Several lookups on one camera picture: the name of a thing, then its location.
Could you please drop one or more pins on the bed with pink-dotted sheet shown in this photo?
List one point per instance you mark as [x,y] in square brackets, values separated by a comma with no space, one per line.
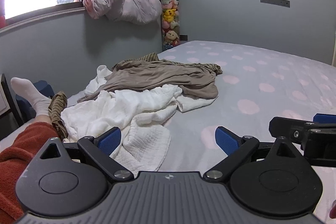
[249,98]

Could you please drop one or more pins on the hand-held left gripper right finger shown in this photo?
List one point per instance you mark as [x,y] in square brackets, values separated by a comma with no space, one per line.
[227,141]

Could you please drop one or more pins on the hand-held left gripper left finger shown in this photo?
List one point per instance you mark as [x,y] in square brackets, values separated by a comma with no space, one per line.
[110,141]

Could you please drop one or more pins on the taupe t-shirt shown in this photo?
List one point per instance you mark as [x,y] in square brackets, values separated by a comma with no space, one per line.
[157,74]

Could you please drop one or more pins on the blue padded object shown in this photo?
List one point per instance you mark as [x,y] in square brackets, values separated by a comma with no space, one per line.
[43,87]

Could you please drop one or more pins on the brown striped garment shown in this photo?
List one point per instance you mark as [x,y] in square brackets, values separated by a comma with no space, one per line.
[149,57]
[59,106]

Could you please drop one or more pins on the grey wall switch panel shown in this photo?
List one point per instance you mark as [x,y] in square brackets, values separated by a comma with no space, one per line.
[275,1]

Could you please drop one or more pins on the dark bedside cabinet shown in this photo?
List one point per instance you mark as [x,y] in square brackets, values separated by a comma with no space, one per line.
[6,100]

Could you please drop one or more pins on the white muslin blanket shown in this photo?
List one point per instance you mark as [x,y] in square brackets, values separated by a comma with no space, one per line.
[118,108]

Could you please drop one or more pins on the person's red pants leg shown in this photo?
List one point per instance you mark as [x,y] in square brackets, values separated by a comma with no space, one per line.
[18,150]

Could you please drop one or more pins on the person's white-socked foot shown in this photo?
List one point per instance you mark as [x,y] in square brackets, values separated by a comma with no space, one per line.
[29,92]

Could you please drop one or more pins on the pale pink rolled duvet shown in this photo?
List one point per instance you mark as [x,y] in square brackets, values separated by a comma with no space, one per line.
[126,5]

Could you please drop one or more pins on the white smooth garment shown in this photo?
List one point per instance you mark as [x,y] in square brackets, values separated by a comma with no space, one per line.
[101,75]

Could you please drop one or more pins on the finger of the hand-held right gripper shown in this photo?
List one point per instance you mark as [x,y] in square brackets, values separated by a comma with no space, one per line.
[283,127]
[326,118]

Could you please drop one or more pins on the clear tube of plush toys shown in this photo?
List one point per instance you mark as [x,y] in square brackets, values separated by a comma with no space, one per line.
[170,16]

